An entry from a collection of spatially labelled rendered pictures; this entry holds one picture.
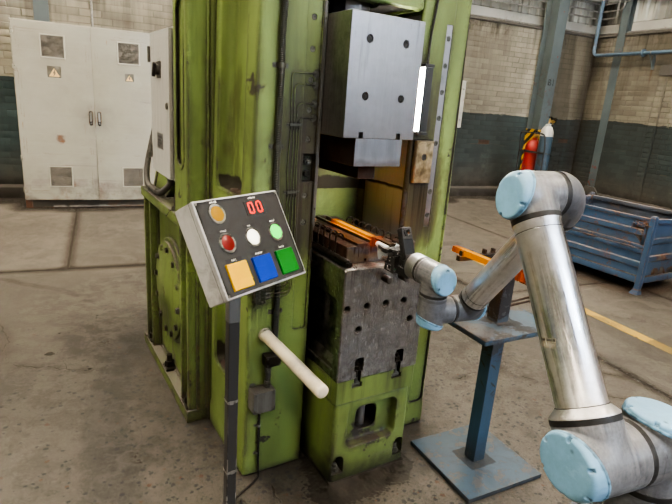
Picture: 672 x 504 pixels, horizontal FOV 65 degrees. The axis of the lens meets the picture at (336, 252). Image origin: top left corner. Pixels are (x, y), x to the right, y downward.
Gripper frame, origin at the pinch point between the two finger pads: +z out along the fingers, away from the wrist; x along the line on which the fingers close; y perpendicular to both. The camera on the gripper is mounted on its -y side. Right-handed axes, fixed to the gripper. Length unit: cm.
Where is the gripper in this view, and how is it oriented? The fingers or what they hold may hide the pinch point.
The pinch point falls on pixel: (380, 241)
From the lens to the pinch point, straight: 192.7
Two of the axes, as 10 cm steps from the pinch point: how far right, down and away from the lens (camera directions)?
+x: 8.6, -0.8, 5.1
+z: -5.1, -3.1, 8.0
